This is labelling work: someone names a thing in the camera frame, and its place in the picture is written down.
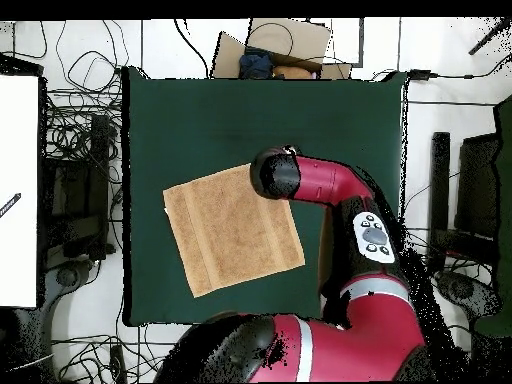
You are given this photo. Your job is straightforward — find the tan terry towel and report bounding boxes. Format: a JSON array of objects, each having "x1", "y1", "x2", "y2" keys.
[{"x1": 162, "y1": 162, "x2": 307, "y2": 300}]

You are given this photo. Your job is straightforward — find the dark green table cloth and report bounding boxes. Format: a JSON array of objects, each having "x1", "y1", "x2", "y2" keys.
[{"x1": 121, "y1": 65, "x2": 409, "y2": 327}]

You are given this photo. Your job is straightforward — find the orange garment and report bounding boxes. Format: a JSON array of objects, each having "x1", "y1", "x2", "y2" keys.
[{"x1": 272, "y1": 64, "x2": 315, "y2": 80}]

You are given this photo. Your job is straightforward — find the dark blue garment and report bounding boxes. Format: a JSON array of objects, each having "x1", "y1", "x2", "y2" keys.
[{"x1": 238, "y1": 46, "x2": 276, "y2": 80}]

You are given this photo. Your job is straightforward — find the brown cardboard box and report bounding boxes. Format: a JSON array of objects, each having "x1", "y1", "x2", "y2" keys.
[{"x1": 210, "y1": 17, "x2": 354, "y2": 80}]

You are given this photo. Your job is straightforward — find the black equipment box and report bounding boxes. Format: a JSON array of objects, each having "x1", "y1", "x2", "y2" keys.
[
  {"x1": 454, "y1": 132, "x2": 502, "y2": 241},
  {"x1": 41, "y1": 157, "x2": 94, "y2": 261}
]

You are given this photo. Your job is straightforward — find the black power strip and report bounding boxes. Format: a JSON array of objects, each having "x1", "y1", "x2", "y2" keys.
[{"x1": 109, "y1": 344, "x2": 128, "y2": 383}]

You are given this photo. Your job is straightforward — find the black marker strip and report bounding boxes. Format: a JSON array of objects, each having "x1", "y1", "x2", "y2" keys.
[{"x1": 0, "y1": 192, "x2": 22, "y2": 219}]

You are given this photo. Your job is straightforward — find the white panel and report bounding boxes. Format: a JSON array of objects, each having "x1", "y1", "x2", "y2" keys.
[{"x1": 0, "y1": 74, "x2": 40, "y2": 308}]

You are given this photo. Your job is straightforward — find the dark green fabric chair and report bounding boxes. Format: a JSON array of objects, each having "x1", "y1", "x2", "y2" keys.
[{"x1": 473, "y1": 94, "x2": 512, "y2": 338}]

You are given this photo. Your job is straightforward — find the black rod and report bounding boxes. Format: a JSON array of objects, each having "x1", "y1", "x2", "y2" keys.
[{"x1": 467, "y1": 17, "x2": 512, "y2": 56}]

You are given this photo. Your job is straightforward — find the black curved cable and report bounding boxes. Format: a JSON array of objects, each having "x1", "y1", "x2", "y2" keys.
[{"x1": 172, "y1": 17, "x2": 212, "y2": 79}]

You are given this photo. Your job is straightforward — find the black looped cable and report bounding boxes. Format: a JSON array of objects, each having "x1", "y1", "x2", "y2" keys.
[{"x1": 244, "y1": 21, "x2": 295, "y2": 55}]

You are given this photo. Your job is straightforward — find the thin dark frame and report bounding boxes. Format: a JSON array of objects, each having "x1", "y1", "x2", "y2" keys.
[{"x1": 307, "y1": 17, "x2": 365, "y2": 68}]

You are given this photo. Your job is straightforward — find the black cable bundle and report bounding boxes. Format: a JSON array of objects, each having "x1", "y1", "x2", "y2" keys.
[{"x1": 403, "y1": 227, "x2": 497, "y2": 281}]

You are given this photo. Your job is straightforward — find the black adapter cable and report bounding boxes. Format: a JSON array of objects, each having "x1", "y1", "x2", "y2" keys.
[{"x1": 430, "y1": 53, "x2": 512, "y2": 80}]

